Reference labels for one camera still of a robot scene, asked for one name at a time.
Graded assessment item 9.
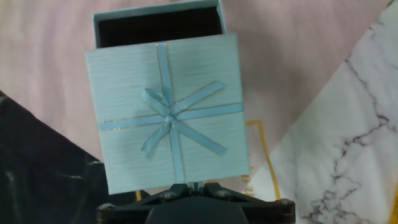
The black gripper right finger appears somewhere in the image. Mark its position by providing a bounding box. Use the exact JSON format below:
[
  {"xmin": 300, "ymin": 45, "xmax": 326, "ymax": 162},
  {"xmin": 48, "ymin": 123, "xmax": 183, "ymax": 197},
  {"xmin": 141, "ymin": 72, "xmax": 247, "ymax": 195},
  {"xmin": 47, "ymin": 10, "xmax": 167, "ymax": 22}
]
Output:
[{"xmin": 195, "ymin": 182, "xmax": 296, "ymax": 224}]

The light blue gift box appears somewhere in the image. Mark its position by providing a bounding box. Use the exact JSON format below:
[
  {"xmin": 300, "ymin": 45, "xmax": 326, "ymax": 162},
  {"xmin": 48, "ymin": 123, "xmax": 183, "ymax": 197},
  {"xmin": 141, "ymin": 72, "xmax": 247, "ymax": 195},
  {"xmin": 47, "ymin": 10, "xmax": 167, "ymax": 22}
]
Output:
[{"xmin": 92, "ymin": 0, "xmax": 227, "ymax": 49}]

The light blue ribboned casing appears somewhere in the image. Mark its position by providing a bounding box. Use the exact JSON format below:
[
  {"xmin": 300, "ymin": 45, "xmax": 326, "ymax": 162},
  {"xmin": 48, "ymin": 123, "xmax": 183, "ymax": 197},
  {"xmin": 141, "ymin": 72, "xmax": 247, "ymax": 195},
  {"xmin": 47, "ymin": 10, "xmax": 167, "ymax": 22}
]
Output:
[{"xmin": 84, "ymin": 33, "xmax": 251, "ymax": 195}]

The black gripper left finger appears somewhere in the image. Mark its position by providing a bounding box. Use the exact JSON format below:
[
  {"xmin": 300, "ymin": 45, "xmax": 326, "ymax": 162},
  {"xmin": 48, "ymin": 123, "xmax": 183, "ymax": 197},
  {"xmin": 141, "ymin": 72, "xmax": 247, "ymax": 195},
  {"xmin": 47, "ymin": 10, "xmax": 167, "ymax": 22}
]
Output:
[{"xmin": 96, "ymin": 183, "xmax": 197, "ymax": 224}]

